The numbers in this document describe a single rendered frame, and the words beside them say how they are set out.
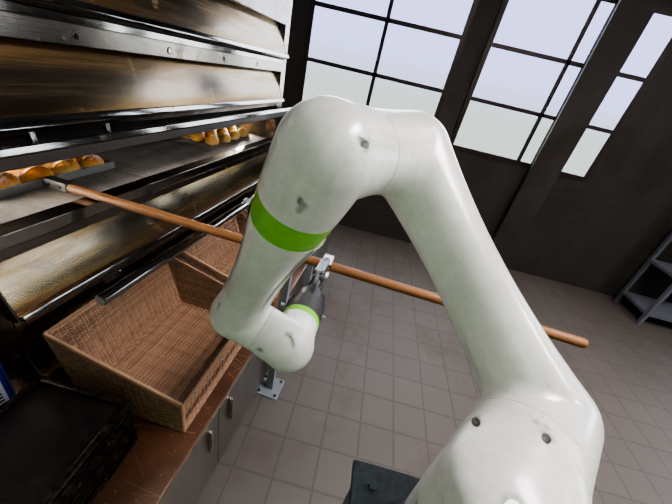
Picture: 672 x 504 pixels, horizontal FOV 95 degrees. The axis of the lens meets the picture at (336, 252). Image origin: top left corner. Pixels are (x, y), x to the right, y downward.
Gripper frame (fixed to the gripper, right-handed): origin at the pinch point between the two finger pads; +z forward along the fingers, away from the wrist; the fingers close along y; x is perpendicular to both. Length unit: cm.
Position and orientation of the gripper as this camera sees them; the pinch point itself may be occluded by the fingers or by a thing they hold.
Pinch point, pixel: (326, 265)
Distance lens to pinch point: 96.6
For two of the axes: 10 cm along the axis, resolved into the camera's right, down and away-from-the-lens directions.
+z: 2.1, -4.6, 8.6
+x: 9.6, 2.8, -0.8
